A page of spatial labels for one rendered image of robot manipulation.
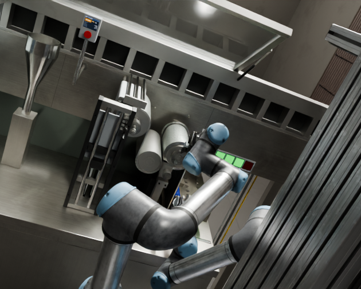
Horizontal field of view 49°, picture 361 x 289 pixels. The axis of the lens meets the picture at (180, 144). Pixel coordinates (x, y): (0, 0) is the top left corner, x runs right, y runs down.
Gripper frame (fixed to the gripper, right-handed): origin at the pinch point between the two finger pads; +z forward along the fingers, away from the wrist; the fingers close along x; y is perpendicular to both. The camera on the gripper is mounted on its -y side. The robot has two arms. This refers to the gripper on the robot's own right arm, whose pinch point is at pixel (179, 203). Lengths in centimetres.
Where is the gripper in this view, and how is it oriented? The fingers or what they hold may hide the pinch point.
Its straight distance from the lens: 184.1
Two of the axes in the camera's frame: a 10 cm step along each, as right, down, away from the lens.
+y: 3.7, -8.5, -3.7
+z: -0.7, -4.3, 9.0
